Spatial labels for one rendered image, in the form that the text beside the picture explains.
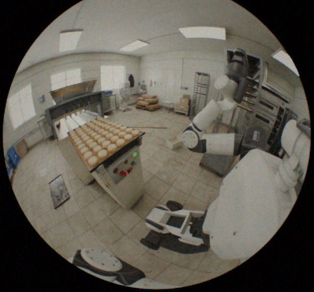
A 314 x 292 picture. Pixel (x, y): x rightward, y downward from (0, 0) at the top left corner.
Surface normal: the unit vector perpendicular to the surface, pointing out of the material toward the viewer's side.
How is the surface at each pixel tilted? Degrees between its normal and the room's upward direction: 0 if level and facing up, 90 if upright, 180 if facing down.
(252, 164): 45
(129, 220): 0
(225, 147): 82
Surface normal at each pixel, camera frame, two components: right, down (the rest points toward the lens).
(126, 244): 0.04, -0.86
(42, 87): 0.80, 0.33
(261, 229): -0.59, -0.81
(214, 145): -0.74, 0.20
